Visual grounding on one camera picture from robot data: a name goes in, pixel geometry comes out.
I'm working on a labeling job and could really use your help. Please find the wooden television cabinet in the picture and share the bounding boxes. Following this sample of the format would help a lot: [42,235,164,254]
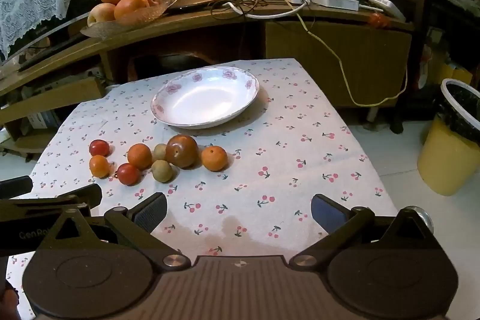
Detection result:
[0,0,418,156]

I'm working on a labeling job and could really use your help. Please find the yellow cable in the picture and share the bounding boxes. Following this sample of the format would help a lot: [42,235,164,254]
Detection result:
[262,0,408,108]

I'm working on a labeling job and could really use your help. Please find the small red tomato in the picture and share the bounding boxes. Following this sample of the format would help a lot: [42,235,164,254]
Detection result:
[115,163,142,186]
[89,139,110,157]

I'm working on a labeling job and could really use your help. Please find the thick white cable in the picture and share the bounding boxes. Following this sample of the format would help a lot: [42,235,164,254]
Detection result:
[224,0,313,20]

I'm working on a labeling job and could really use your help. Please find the large dark red tomato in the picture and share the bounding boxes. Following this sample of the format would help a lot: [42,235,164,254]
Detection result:
[165,134,199,169]

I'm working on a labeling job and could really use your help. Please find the white floral plate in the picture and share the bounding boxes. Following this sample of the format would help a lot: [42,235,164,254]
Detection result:
[151,67,260,129]

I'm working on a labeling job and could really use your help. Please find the black flat device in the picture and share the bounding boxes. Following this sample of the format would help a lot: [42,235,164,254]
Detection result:
[164,0,242,12]

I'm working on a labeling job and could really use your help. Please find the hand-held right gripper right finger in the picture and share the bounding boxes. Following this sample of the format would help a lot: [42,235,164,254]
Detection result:
[288,193,446,271]

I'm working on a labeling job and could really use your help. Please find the wooden pull-out drawer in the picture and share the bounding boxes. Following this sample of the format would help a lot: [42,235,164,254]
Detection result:
[0,76,107,126]

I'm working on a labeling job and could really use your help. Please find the cherry print tablecloth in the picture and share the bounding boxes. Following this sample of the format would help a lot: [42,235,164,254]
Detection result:
[5,58,399,320]

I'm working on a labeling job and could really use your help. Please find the yellow trash bin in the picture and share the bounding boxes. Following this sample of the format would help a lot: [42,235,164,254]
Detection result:
[416,78,480,197]

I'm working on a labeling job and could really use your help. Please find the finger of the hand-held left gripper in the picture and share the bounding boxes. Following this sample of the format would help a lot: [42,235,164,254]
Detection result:
[0,175,34,199]
[0,184,103,217]

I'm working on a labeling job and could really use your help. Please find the pale yellow apple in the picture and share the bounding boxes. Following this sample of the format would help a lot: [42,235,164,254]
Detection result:
[87,3,117,27]

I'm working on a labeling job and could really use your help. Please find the white router box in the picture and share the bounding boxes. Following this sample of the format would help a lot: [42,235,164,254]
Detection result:
[368,0,407,23]

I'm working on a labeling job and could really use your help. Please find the black bin liner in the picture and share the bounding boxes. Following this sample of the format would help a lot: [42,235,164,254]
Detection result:
[436,79,480,153]

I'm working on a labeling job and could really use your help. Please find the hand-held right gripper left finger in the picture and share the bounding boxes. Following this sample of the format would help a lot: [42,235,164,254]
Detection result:
[35,192,192,271]

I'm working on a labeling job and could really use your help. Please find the small orange tangerine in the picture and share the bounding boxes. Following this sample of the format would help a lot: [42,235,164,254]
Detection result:
[201,145,229,172]
[127,143,153,171]
[89,154,111,178]

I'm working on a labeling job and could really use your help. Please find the glass fruit dish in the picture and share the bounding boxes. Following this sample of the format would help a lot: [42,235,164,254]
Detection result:
[80,1,170,40]

